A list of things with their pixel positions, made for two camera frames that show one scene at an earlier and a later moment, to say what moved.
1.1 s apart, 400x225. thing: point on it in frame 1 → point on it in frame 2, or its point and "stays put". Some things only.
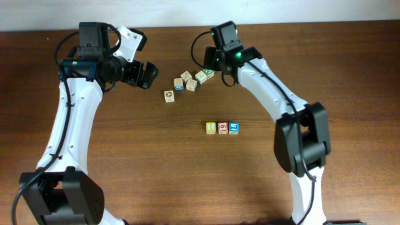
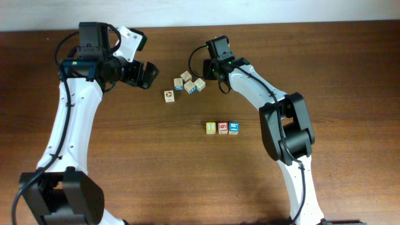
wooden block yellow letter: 210,127 stays put
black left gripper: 145,80 stays put
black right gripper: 210,54 → 207,66
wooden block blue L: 234,128 stays put
